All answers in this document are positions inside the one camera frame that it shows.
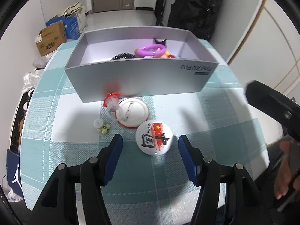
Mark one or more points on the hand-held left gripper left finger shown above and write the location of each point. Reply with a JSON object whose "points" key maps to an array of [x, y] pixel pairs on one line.
{"points": [[113, 159]]}

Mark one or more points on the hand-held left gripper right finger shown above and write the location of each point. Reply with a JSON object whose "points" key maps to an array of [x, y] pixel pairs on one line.
{"points": [[187, 159]]}

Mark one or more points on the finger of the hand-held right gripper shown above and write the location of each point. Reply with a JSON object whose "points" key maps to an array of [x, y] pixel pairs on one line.
{"points": [[269, 100]]}

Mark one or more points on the white printed round badge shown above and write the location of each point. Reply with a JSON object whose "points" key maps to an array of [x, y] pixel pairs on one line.
{"points": [[153, 139]]}

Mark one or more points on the silver cardboard box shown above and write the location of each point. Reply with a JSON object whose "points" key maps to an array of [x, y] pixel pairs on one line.
{"points": [[140, 77]]}

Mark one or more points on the pink pig toy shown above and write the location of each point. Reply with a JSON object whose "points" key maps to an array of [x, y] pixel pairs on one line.
{"points": [[164, 54]]}

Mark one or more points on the person's right hand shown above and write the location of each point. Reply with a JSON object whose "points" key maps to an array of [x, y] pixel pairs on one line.
{"points": [[284, 175]]}

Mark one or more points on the small yellow-white toy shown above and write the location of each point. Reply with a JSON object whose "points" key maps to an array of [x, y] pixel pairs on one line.
{"points": [[102, 126]]}

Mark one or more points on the teal plaid tablecloth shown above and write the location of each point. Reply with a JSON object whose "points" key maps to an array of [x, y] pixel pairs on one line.
{"points": [[70, 145]]}

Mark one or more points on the white pin badge back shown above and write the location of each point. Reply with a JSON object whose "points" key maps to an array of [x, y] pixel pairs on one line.
{"points": [[133, 114]]}

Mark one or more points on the white wardrobe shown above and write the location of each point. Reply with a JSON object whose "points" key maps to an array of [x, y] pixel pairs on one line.
{"points": [[269, 39]]}

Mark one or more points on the blue bag with white logo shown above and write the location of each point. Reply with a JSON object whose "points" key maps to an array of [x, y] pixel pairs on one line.
{"points": [[14, 173]]}

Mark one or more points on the silver plastic parcel bag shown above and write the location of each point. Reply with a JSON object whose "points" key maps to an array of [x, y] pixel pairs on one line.
{"points": [[31, 78]]}

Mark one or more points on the large black bag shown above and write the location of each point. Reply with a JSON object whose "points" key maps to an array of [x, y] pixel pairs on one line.
{"points": [[196, 9]]}

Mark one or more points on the grey plastic parcel bag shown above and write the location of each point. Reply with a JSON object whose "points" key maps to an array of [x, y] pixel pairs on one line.
{"points": [[42, 59]]}

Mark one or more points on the brown cardboard box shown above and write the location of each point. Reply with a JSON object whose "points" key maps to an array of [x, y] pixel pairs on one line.
{"points": [[50, 38]]}

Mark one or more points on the blue cardboard box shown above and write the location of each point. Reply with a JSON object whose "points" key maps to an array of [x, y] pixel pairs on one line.
{"points": [[72, 28]]}

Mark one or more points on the black metal rack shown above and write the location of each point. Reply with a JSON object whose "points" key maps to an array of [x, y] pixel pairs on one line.
{"points": [[161, 2]]}

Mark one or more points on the beige tote bag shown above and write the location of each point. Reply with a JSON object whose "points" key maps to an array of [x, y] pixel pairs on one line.
{"points": [[75, 9]]}

